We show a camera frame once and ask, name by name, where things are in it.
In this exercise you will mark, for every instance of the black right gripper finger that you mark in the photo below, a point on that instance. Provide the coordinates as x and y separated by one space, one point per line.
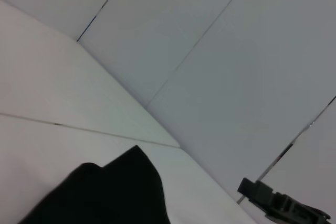
265 195

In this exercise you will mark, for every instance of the black shirt with FREE print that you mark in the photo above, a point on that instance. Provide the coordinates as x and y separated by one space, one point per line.
105 195

